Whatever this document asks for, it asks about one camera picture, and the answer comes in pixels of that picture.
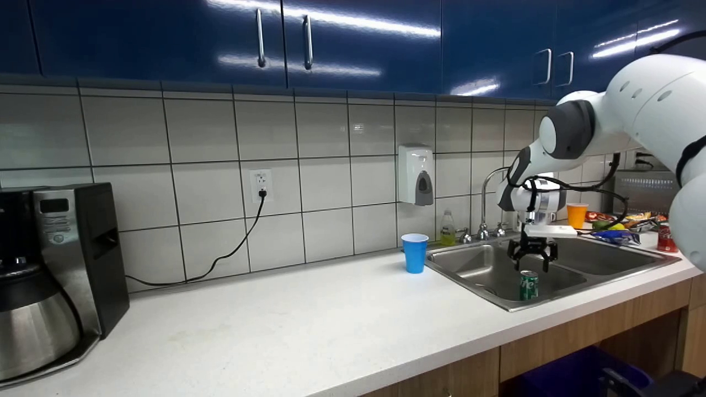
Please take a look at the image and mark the wooden lower cabinet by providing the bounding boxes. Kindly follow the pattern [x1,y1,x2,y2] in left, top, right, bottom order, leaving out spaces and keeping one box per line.
[367,273,706,397]

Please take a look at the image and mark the stainless steel double sink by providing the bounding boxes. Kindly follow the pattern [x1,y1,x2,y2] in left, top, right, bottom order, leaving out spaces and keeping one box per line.
[426,233,682,314]

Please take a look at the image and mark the blue plastic bin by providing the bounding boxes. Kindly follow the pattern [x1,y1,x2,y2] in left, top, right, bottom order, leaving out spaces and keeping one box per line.
[517,344,652,397]

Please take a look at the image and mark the white wall outlet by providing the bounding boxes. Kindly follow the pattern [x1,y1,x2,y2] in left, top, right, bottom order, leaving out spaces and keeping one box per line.
[247,168,273,203]

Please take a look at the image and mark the stainless steel countertop appliance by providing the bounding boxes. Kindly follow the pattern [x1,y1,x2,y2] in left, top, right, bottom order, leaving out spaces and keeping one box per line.
[610,168,688,220]

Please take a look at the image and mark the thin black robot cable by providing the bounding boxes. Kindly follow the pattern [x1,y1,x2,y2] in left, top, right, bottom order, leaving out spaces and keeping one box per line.
[504,151,630,223]

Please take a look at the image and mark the blue snack packet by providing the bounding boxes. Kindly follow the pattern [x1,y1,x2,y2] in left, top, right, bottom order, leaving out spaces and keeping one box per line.
[592,227,640,247]

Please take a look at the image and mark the green bottle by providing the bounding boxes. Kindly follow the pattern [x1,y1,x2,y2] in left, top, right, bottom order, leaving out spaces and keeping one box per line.
[517,270,543,304]

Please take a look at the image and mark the stainless steel coffee carafe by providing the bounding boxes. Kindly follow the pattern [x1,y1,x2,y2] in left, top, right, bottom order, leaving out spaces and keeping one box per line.
[0,263,84,385]

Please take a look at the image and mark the white wall soap dispenser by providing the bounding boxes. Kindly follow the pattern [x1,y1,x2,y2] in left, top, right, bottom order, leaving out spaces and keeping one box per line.
[395,144,437,208]

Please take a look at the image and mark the black power cord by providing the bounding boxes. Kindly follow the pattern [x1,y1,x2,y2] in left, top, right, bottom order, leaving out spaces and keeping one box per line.
[124,187,269,289]

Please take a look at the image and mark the orange cup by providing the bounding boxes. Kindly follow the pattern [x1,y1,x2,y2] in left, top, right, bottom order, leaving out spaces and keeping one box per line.
[564,203,592,233]

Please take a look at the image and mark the silver upper cabinet handle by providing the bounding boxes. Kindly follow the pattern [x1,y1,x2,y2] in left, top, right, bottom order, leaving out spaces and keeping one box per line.
[563,48,578,89]
[254,8,269,70]
[303,14,318,74]
[540,47,555,86]

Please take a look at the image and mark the blue plastic cup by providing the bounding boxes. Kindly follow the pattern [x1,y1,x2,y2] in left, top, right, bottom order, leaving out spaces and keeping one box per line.
[400,233,429,276]

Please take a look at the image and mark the red can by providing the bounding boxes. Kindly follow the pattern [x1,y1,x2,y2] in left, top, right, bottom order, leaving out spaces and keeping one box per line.
[658,227,679,254]

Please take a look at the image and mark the black coffee maker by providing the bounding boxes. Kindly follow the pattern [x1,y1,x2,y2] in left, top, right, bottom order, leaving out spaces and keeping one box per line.
[0,182,133,388]

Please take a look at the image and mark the chrome sink faucet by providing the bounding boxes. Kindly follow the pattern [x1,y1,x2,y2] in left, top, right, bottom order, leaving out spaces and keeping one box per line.
[461,165,517,245]

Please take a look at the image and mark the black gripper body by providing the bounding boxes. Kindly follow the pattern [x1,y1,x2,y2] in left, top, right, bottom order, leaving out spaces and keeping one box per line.
[507,236,560,260]

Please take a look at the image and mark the blue glossy upper cabinets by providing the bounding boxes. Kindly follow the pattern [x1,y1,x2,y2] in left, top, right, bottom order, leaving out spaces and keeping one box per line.
[0,0,706,106]

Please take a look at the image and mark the clear soap pump bottle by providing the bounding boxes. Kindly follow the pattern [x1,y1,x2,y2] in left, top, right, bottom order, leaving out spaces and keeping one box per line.
[437,211,459,249]

